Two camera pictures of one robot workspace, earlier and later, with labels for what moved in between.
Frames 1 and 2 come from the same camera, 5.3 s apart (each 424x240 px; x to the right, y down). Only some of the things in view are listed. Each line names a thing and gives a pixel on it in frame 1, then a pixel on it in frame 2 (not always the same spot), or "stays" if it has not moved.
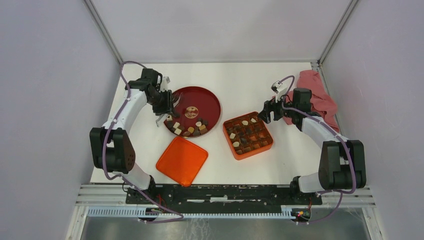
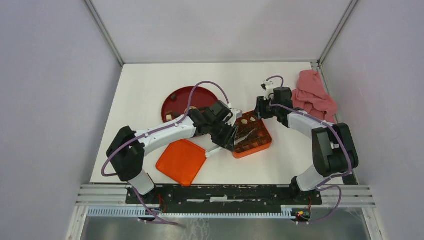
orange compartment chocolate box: [247, 134] stays
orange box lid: [182, 161] stays
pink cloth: [323, 106] stays
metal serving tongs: [175, 97] to [217, 147]
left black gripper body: [162, 102] to [222, 133]
